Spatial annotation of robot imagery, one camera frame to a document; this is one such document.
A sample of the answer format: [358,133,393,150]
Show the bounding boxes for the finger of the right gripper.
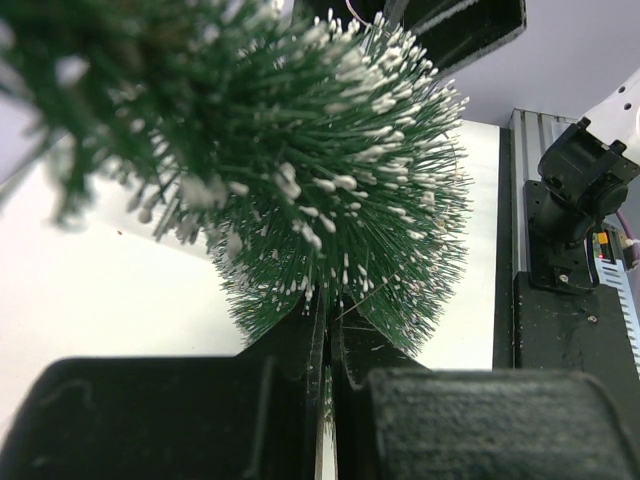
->
[384,0,527,75]

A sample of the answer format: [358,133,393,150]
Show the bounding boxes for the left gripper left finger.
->
[1,300,326,479]

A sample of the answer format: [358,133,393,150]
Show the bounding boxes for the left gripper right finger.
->
[329,304,639,479]

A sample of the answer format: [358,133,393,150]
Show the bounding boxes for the small green christmas tree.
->
[1,1,470,354]

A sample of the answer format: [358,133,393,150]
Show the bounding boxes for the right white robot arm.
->
[383,1,639,295]

